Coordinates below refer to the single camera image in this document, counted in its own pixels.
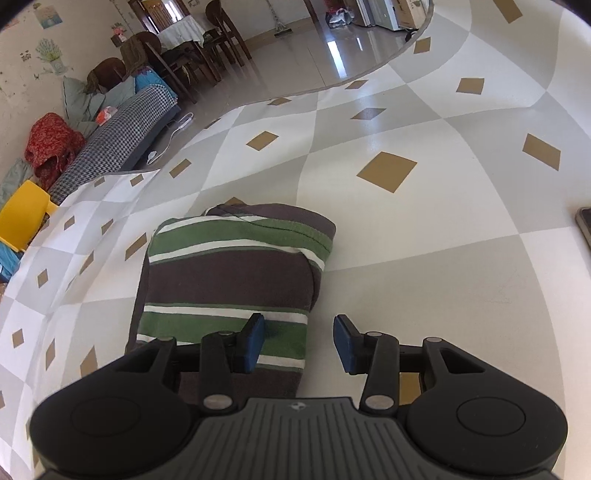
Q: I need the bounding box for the blue printed cloth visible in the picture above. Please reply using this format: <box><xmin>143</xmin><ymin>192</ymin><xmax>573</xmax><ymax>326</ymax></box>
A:
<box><xmin>0</xmin><ymin>240</ymin><xmax>22</xmax><ymax>283</ymax></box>

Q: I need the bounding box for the cardboard box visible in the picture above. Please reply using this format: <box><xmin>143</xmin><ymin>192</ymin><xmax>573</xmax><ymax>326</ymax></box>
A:
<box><xmin>390</xmin><ymin>0</ymin><xmax>428</xmax><ymax>31</ymax></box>

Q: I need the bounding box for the dining table white cloth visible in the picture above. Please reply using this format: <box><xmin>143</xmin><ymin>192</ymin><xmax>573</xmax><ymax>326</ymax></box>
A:
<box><xmin>157</xmin><ymin>18</ymin><xmax>209</xmax><ymax>52</ymax></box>

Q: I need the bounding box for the red patterned cloth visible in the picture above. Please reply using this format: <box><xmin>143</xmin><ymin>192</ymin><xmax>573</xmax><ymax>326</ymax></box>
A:
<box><xmin>25</xmin><ymin>113</ymin><xmax>86</xmax><ymax>191</ymax></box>

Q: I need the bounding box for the houndstooth sofa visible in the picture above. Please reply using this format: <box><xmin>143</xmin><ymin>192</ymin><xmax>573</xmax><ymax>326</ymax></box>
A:
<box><xmin>48</xmin><ymin>84</ymin><xmax>182</xmax><ymax>207</ymax></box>

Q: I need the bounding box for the green brown striped t-shirt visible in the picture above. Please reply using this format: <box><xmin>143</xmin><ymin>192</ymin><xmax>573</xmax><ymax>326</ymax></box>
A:
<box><xmin>124</xmin><ymin>202</ymin><xmax>337</xmax><ymax>402</ymax></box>

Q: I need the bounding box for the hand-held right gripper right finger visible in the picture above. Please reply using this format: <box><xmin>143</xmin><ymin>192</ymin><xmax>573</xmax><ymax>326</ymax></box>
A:
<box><xmin>333</xmin><ymin>315</ymin><xmax>488</xmax><ymax>414</ymax></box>

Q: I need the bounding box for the grey-green cushion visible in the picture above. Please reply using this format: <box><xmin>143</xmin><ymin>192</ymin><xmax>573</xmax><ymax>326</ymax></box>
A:
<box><xmin>62</xmin><ymin>74</ymin><xmax>140</xmax><ymax>140</ymax></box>

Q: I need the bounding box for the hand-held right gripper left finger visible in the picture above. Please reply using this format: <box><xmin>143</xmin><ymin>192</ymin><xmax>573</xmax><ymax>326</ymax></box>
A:
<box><xmin>115</xmin><ymin>314</ymin><xmax>267</xmax><ymax>413</ymax></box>

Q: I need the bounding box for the plant wall sticker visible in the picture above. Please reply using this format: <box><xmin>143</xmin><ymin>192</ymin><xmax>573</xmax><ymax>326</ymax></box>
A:
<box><xmin>34</xmin><ymin>0</ymin><xmax>64</xmax><ymax>29</ymax></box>
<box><xmin>37</xmin><ymin>39</ymin><xmax>75</xmax><ymax>75</ymax></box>

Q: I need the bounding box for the dark wooden dining chair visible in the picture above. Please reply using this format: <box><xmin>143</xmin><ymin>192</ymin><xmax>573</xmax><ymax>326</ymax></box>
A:
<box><xmin>205</xmin><ymin>0</ymin><xmax>253</xmax><ymax>71</ymax></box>
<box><xmin>122</xmin><ymin>32</ymin><xmax>200</xmax><ymax>105</ymax></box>

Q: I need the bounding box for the brown armchair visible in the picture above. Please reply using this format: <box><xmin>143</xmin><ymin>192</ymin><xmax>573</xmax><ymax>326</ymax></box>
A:
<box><xmin>88</xmin><ymin>58</ymin><xmax>129</xmax><ymax>94</ymax></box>

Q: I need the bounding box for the white power cable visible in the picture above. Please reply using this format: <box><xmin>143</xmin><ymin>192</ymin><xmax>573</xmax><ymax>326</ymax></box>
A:
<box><xmin>147</xmin><ymin>112</ymin><xmax>195</xmax><ymax>165</ymax></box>

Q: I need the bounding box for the black smartphone gold case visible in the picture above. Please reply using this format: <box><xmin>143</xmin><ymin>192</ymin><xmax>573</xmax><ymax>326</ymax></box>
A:
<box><xmin>575</xmin><ymin>207</ymin><xmax>591</xmax><ymax>251</ymax></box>

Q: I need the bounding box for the yellow plastic chair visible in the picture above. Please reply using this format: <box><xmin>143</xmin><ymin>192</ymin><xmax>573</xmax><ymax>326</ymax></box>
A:
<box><xmin>0</xmin><ymin>180</ymin><xmax>59</xmax><ymax>253</ymax></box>

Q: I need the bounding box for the silver plastic bag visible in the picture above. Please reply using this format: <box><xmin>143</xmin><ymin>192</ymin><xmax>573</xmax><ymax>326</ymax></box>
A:
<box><xmin>325</xmin><ymin>7</ymin><xmax>357</xmax><ymax>29</ymax></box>

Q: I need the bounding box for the broom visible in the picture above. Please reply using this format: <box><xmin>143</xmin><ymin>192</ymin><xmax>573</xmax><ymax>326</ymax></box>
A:
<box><xmin>272</xmin><ymin>0</ymin><xmax>295</xmax><ymax>38</ymax></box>

